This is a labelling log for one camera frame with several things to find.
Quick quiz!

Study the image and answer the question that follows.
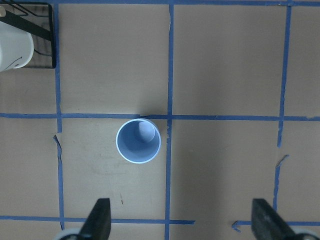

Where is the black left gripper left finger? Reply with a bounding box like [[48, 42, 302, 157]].
[[77, 198, 111, 240]]

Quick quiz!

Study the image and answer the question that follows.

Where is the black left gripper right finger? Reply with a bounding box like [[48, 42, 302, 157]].
[[251, 198, 296, 240]]

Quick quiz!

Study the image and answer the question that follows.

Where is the light blue plastic cup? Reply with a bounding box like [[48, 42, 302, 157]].
[[115, 118, 162, 164]]

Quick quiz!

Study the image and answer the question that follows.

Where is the black wire mug rack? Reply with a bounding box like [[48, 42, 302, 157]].
[[0, 0, 57, 69]]

